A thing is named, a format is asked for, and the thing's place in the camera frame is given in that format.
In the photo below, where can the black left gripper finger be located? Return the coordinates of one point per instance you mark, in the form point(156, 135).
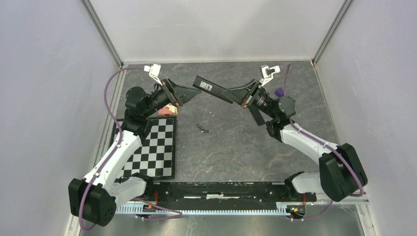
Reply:
point(173, 87)
point(186, 94)

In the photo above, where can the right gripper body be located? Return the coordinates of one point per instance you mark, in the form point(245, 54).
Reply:
point(259, 100)

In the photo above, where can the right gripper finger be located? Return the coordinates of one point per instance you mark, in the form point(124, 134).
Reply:
point(245, 88)
point(239, 97)

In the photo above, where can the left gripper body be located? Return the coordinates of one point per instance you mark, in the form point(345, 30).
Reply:
point(163, 97)

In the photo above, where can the black remote with green button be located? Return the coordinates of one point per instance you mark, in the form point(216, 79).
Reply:
point(211, 88)

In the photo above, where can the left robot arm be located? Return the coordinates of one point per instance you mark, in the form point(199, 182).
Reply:
point(94, 198)

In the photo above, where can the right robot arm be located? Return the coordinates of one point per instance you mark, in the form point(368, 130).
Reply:
point(340, 174)

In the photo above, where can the red beige small box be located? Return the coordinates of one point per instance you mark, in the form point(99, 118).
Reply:
point(168, 110)

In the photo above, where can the purple cube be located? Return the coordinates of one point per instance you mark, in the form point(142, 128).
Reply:
point(280, 92)

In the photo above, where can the black white checkerboard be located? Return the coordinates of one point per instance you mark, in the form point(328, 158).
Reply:
point(156, 157)

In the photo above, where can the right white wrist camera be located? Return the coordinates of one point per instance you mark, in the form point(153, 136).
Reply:
point(268, 73)

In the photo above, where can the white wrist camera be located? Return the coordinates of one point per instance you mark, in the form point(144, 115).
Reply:
point(153, 71)
point(268, 73)

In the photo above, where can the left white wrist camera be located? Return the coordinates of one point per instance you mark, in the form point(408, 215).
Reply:
point(153, 71)

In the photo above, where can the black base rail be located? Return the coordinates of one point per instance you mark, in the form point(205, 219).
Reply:
point(224, 195)

